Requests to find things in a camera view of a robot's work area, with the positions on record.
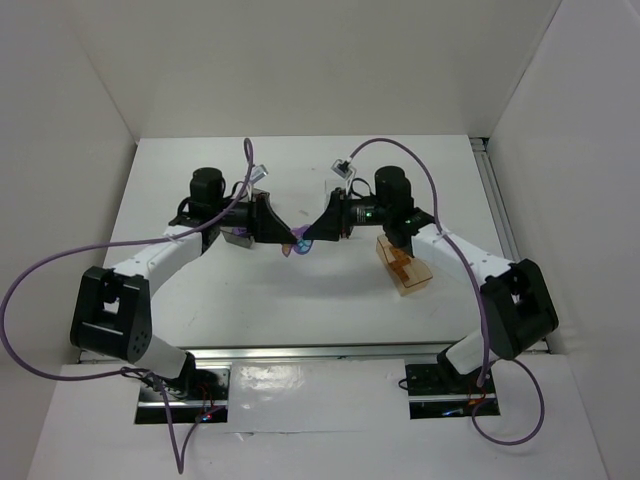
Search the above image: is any purple cable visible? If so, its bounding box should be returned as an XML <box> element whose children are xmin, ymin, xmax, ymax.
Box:
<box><xmin>2</xmin><ymin>138</ymin><xmax>256</xmax><ymax>474</ymax></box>
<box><xmin>347</xmin><ymin>138</ymin><xmax>545</xmax><ymax>446</ymax></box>

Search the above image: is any brown lego brick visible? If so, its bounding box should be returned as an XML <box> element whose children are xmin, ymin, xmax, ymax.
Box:
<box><xmin>389</xmin><ymin>262</ymin><xmax>411</xmax><ymax>283</ymax></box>
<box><xmin>389</xmin><ymin>246</ymin><xmax>411</xmax><ymax>265</ymax></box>

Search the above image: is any aluminium front rail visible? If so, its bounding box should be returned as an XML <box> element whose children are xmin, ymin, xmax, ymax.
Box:
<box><xmin>77</xmin><ymin>340</ymin><xmax>454</xmax><ymax>362</ymax></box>

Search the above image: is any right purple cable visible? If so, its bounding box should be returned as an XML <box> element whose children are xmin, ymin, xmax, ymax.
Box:
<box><xmin>347</xmin><ymin>138</ymin><xmax>545</xmax><ymax>446</ymax></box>

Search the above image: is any smoky grey plastic container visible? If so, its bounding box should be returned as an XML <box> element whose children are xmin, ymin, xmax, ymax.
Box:
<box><xmin>221</xmin><ymin>227</ymin><xmax>254</xmax><ymax>249</ymax></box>

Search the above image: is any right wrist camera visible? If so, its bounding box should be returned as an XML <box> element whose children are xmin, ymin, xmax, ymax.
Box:
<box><xmin>331</xmin><ymin>159</ymin><xmax>357</xmax><ymax>181</ymax></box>

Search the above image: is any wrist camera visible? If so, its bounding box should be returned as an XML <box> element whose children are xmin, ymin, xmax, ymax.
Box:
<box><xmin>331</xmin><ymin>159</ymin><xmax>357</xmax><ymax>181</ymax></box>
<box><xmin>250</xmin><ymin>165</ymin><xmax>269</xmax><ymax>184</ymax></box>

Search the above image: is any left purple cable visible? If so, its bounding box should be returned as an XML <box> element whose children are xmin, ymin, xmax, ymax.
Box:
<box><xmin>2</xmin><ymin>138</ymin><xmax>256</xmax><ymax>474</ymax></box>

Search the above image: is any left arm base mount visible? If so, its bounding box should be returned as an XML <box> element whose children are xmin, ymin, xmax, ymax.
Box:
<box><xmin>123</xmin><ymin>367</ymin><xmax>230</xmax><ymax>425</ymax></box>

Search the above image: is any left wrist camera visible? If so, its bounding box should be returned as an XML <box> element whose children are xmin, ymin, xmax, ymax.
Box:
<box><xmin>250</xmin><ymin>165</ymin><xmax>269</xmax><ymax>184</ymax></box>

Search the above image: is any aluminium side rail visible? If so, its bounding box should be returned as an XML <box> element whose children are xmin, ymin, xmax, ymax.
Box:
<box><xmin>469</xmin><ymin>137</ymin><xmax>551</xmax><ymax>354</ymax></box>

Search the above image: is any amber plastic container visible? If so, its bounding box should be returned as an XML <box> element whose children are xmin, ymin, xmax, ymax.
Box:
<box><xmin>376</xmin><ymin>235</ymin><xmax>433</xmax><ymax>297</ymax></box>

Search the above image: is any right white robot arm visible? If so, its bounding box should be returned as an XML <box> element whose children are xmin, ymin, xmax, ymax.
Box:
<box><xmin>303</xmin><ymin>166</ymin><xmax>559</xmax><ymax>380</ymax></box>

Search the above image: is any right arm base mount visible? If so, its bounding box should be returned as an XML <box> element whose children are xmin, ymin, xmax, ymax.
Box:
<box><xmin>398</xmin><ymin>363</ymin><xmax>500</xmax><ymax>420</ymax></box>

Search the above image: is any purple butterfly lego piece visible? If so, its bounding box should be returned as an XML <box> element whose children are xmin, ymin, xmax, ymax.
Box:
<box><xmin>281</xmin><ymin>225</ymin><xmax>309</xmax><ymax>257</ymax></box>

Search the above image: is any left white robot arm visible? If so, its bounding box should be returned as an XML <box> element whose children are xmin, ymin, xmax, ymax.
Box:
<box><xmin>70</xmin><ymin>167</ymin><xmax>296</xmax><ymax>397</ymax></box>

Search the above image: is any clear plastic container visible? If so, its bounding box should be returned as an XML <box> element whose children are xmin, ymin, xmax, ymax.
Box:
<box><xmin>324</xmin><ymin>178</ymin><xmax>345</xmax><ymax>205</ymax></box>

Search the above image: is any purple flower lego piece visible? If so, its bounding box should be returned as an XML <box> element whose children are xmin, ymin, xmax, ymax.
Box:
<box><xmin>293</xmin><ymin>239</ymin><xmax>313</xmax><ymax>255</ymax></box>

